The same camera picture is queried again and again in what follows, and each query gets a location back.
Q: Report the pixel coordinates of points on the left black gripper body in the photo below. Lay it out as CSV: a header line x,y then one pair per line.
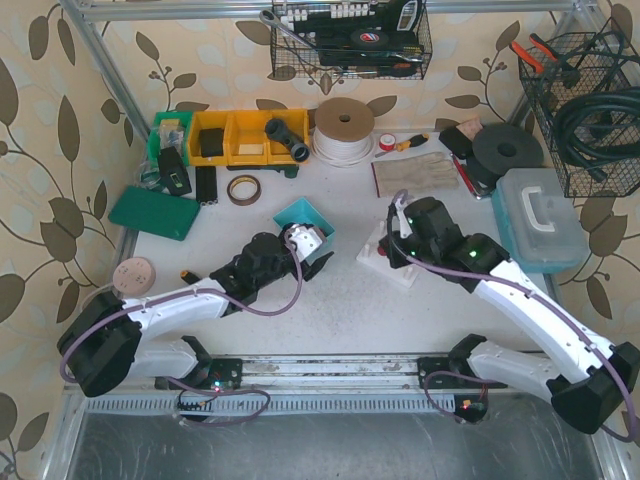
x,y
310,265

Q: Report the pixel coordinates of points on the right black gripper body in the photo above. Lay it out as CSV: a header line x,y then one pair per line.
x,y
393,251

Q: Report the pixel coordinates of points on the light blue plastic box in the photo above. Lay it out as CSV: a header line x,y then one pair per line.
x,y
302,211

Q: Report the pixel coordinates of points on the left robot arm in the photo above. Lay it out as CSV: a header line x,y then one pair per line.
x,y
113,340

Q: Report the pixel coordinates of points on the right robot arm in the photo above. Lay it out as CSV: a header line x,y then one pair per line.
x,y
587,379

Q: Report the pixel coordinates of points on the white peg board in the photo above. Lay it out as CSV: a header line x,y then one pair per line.
x,y
371,256

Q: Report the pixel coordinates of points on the beige work glove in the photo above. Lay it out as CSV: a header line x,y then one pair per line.
x,y
416,175

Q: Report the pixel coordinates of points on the red white tape roll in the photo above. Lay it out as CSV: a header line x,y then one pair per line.
x,y
387,142

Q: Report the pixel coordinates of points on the yellow black screwdriver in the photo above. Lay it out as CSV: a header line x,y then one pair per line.
x,y
414,141

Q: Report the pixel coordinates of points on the brown tape roll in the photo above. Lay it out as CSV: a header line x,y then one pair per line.
x,y
244,190

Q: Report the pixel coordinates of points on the metal nail pin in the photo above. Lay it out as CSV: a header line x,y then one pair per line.
x,y
189,277

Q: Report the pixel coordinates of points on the black ribbed block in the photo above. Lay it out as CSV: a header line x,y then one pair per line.
x,y
206,185

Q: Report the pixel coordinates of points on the black disc spool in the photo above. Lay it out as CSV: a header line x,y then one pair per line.
x,y
497,148

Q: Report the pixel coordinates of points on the yellow storage bin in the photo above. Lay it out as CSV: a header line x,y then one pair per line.
x,y
245,140

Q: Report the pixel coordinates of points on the grey pipe fitting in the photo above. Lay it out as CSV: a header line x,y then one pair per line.
x,y
277,130

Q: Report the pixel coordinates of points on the green plastic lid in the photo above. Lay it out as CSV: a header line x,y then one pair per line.
x,y
155,213

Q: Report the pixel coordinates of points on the black box in bin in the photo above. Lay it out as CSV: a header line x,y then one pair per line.
x,y
211,142

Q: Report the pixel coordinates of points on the black green meter device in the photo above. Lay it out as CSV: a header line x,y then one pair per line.
x,y
173,173

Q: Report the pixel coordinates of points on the round beige power socket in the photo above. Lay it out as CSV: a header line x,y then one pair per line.
x,y
134,276

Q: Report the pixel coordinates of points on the green storage bin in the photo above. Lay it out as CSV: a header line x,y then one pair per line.
x,y
169,129

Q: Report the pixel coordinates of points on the black electrical tape roll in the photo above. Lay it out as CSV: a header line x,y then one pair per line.
x,y
368,40

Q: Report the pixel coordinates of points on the silver wrench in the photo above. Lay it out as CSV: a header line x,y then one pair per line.
x,y
270,19

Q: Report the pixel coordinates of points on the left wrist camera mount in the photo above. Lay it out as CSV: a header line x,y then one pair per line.
x,y
306,239

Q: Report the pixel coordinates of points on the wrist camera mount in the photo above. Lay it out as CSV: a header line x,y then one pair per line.
x,y
405,227
306,239

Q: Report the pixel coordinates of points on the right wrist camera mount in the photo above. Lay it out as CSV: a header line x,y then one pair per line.
x,y
405,227

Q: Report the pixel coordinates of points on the green bin rail base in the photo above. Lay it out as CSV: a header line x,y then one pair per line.
x,y
289,171

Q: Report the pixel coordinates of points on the white cable spool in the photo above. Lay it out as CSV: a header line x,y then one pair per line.
x,y
343,133

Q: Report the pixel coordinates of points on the clear toolbox white handle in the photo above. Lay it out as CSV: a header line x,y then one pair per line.
x,y
537,224

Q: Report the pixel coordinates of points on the top wire basket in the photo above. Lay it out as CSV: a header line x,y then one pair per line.
x,y
329,42

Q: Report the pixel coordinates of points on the wire basket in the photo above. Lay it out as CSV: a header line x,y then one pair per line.
x,y
587,108
329,42

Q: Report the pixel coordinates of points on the right wire basket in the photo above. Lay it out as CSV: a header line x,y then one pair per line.
x,y
587,108

